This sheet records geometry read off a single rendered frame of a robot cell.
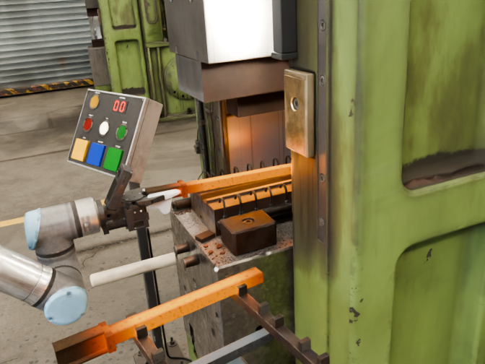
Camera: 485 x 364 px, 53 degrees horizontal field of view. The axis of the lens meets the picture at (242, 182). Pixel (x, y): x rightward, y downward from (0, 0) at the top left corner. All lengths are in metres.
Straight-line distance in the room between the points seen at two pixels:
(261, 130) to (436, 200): 0.67
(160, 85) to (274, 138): 4.60
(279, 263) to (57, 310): 0.52
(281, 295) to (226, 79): 0.56
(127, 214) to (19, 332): 1.60
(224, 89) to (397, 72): 0.44
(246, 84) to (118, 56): 4.98
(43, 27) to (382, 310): 8.42
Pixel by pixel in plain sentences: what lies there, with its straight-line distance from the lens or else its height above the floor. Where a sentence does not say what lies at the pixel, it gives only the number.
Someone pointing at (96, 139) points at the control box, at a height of 1.05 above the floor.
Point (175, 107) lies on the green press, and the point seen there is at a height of 0.15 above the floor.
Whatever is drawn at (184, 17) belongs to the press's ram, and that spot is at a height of 1.46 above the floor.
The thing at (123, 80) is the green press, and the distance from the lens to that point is 6.17.
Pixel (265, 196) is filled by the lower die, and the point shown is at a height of 0.99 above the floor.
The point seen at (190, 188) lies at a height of 1.04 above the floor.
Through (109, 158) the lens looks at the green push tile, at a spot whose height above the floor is 1.01.
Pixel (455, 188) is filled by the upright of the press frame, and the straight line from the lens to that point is 1.09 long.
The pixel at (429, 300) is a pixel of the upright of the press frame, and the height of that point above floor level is 0.79.
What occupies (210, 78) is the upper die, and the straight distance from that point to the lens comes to 1.16.
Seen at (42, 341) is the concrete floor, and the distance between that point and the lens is 2.63.
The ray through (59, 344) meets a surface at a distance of 0.90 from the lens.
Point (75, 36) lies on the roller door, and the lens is 9.17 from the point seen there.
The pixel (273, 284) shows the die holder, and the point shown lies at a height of 0.82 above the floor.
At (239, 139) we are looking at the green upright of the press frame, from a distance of 1.52.
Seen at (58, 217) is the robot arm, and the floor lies 1.05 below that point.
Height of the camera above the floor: 1.52
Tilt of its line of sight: 22 degrees down
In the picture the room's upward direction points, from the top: 4 degrees counter-clockwise
